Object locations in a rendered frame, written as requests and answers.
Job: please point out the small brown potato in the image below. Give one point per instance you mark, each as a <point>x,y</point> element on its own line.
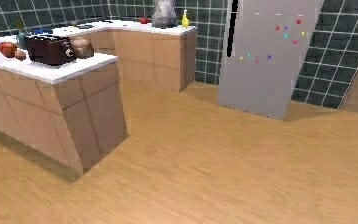
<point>20,54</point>

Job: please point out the yellow bottle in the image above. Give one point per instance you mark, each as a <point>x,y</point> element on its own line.
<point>185,20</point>

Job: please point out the dark brown toaster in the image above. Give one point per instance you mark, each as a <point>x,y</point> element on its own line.
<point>50,50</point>

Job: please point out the teal vase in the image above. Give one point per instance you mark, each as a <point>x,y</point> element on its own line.
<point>21,38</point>

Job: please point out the red tomato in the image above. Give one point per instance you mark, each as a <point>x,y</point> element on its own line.
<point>7,48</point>

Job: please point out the wooden kitchen counter white top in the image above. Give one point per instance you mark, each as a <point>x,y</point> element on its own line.
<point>87,100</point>

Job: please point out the brown bread loaf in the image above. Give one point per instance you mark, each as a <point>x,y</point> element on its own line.
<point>83,47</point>

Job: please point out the grey fridge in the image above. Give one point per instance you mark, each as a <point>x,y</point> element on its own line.
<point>263,66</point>

